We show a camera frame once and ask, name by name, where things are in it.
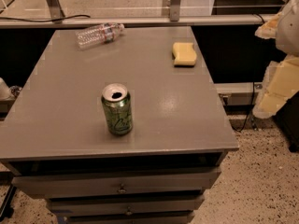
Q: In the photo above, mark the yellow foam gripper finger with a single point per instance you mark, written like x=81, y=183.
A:
x=280, y=83
x=269, y=29

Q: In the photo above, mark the yellow sponge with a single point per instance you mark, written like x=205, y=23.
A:
x=184, y=54

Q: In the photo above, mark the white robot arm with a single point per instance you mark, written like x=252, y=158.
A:
x=287, y=39

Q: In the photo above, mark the middle drawer with knob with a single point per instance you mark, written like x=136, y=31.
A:
x=126, y=205

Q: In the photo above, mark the drawer with knob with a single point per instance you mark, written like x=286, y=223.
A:
x=126, y=205
x=88, y=185

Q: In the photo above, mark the green soda can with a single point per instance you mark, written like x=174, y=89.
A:
x=116, y=102

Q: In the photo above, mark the top drawer with knob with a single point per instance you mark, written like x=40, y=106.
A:
x=88, y=185

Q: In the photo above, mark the clear plastic water bottle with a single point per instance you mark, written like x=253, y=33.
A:
x=98, y=34

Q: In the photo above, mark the grey drawer cabinet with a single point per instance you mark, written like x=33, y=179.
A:
x=57, y=125

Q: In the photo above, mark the white object at left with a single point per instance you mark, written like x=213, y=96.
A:
x=5, y=91

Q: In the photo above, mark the metal frame rail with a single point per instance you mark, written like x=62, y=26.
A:
x=80, y=21

